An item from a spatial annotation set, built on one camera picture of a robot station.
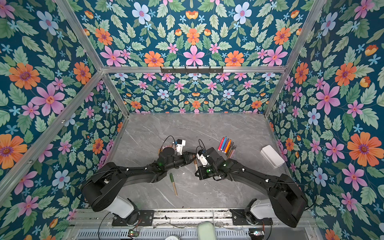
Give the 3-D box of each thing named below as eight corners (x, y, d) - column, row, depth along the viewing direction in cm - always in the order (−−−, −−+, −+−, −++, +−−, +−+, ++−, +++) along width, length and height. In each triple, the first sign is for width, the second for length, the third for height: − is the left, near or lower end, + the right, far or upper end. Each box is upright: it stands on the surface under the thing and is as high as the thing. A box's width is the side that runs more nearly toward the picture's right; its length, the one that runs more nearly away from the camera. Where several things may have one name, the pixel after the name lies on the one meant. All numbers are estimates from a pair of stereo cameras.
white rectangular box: (274, 169, 92) (277, 166, 88) (259, 151, 100) (261, 147, 97) (281, 165, 94) (285, 162, 90) (266, 148, 102) (269, 144, 98)
